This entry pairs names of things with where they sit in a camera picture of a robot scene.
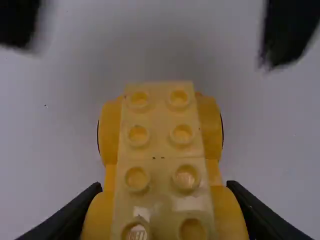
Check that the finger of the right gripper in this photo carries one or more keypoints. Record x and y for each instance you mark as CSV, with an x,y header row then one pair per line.
x,y
287,30
15,22

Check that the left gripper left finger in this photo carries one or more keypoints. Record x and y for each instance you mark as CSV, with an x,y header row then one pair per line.
x,y
62,220

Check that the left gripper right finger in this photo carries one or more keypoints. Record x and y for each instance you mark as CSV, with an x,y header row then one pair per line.
x,y
262,220

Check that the yellow toy car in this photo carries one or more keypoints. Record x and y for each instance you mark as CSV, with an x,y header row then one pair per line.
x,y
160,140

